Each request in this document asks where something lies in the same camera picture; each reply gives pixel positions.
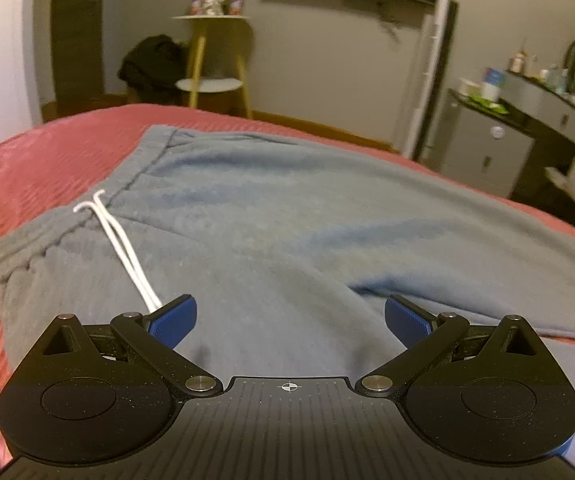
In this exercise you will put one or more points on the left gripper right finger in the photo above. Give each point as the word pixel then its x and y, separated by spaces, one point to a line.
pixel 428 339

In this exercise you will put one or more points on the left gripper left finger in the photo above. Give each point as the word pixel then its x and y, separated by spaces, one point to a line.
pixel 150 340

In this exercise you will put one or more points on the grey sweatpants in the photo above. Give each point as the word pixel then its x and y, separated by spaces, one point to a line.
pixel 287 239

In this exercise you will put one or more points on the grey drawer cabinet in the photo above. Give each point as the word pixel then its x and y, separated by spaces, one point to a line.
pixel 478 149

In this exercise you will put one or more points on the red ribbed bedspread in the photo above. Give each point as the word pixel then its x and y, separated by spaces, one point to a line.
pixel 37 169

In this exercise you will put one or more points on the grey vanity desk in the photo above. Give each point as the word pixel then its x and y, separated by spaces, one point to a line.
pixel 550 120

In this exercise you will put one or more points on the white blue container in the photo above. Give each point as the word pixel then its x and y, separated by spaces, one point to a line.
pixel 492 84

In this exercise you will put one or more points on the black bag on floor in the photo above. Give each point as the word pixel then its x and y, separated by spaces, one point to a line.
pixel 152 69

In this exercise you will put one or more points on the yellow legged side table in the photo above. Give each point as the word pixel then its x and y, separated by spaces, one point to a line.
pixel 216 59

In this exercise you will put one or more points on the white tall standing panel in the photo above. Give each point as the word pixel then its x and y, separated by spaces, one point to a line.
pixel 425 78

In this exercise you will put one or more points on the dark wooden door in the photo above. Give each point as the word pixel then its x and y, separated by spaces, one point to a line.
pixel 77 54

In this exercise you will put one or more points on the white drawstring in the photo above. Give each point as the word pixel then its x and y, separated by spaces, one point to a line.
pixel 123 249

